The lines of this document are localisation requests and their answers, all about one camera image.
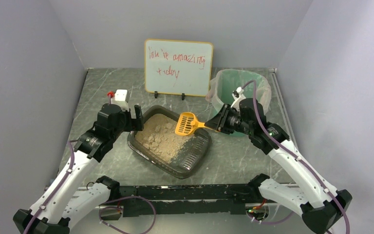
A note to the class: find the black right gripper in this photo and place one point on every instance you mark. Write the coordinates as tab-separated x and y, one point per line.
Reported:
224	119

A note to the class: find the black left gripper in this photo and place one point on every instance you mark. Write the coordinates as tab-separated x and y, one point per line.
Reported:
135	119

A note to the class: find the yellow litter scoop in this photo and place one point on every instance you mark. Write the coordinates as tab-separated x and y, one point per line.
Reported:
188	123

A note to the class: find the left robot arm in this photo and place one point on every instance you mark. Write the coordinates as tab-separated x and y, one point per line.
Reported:
57	211

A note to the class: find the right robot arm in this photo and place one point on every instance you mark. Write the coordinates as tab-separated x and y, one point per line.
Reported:
318	203

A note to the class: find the beige cat litter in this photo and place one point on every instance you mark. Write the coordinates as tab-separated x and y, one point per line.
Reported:
159	137

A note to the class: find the translucent pink bin liner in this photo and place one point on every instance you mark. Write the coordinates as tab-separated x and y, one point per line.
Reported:
219	87

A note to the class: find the green trash bin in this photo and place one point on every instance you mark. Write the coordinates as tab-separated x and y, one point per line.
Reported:
235	90

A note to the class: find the whiteboard with red writing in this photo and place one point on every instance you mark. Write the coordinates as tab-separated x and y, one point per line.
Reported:
177	67

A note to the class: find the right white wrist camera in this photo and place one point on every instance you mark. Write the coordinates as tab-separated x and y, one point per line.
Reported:
238	96

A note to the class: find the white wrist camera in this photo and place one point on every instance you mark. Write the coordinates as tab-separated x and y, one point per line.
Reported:
238	96
120	97

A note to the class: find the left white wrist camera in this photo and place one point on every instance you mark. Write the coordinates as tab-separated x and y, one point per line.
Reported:
120	97

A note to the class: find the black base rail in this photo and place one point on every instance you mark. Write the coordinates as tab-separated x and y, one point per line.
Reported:
236	199

